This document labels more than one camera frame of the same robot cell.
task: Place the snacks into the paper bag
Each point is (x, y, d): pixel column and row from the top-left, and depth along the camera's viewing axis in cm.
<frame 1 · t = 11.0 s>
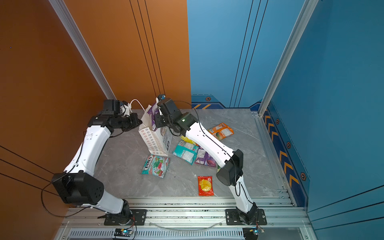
left hand: (142, 119, 81), fingers closed
right hand: (155, 116, 75), fingers closed
white patterned paper bag: (159, 142, 85), point 17 cm above the table
green red Fox's candy bag: (156, 165, 90), point 4 cm above the table
teal snack bag: (186, 150, 96), point 4 cm above the table
orange snack bag: (224, 130, 106), point 4 cm above the table
red yellow snack packet: (205, 186, 84), on the table

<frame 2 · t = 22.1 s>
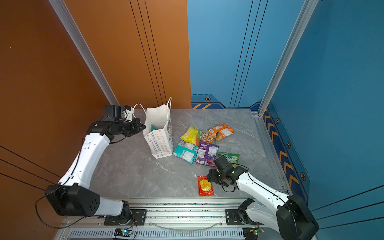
left hand: (145, 124, 78), fingers closed
right hand: (209, 179, 83), fingers open
green nut snack bag: (207, 137, 106), on the table
green yellow Fox's candy bag: (234, 158, 93), point 3 cm above the table
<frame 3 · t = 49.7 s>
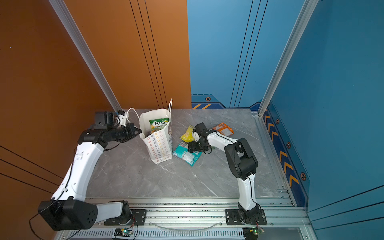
left hand: (141, 129, 76), fingers closed
right hand: (192, 149, 97), fingers open
green yellow Fox's candy bag: (156, 125, 93), point 17 cm above the table
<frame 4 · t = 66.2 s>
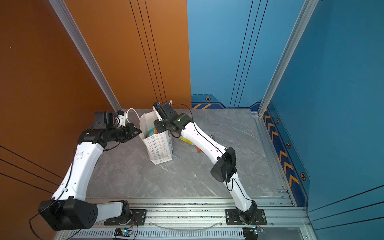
left hand: (141, 129, 76), fingers closed
right hand: (156, 123, 80), fingers open
